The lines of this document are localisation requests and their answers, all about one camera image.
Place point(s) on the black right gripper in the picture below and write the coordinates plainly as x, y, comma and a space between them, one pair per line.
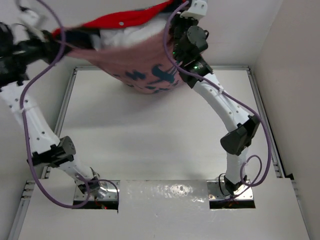
178, 19

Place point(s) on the aluminium table frame rail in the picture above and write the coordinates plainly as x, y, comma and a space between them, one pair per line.
275, 158

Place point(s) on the white pillow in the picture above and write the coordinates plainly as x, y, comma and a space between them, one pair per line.
129, 36

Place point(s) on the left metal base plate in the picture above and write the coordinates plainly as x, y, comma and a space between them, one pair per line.
107, 192

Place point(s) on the metal base plate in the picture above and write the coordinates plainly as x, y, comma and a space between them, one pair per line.
218, 192
107, 192

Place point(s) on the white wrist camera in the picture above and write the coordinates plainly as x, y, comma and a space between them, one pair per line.
33, 22
196, 9

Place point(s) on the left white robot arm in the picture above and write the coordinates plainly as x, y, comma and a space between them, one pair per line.
45, 146

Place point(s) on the red patterned pillowcase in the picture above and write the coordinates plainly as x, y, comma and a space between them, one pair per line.
143, 66

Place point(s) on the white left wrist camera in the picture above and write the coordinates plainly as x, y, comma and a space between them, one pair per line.
33, 22

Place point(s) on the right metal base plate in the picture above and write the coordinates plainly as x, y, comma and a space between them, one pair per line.
218, 192

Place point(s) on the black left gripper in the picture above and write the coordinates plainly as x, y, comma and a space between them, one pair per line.
51, 47

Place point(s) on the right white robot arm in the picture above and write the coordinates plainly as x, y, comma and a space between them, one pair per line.
241, 127

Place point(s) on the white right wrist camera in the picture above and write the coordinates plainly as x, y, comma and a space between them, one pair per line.
196, 9

